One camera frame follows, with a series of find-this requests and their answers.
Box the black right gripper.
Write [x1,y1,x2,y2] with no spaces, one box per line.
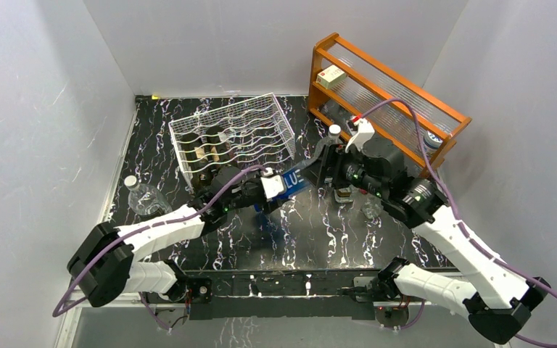
[300,142,387,199]

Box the blue labelled clear bottle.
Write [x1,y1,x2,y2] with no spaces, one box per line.
[256,141,328,214]

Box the dark green wine bottle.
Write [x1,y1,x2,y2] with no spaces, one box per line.
[180,133,210,189]

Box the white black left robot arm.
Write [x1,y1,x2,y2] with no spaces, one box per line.
[67,165,286,307]

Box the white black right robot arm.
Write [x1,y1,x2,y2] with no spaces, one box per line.
[305,137,548,344]

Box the clear glass bottle silver cap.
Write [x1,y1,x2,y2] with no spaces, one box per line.
[328,124,342,144]

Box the clear round bottle white cap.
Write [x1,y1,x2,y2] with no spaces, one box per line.
[123,175,173,219]

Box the orange wooden shelf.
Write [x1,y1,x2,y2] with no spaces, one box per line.
[308,33,471,177]

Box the white red small box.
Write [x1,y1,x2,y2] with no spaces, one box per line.
[315,65,347,89]

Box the blue white ceramic jar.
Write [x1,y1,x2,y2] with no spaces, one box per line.
[422,131,443,157]

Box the white wire wine rack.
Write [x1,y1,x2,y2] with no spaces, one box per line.
[169,93,295,191]

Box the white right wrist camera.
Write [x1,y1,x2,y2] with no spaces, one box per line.
[345,115,376,153]

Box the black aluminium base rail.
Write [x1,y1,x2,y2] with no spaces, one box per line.
[65,268,499,322]

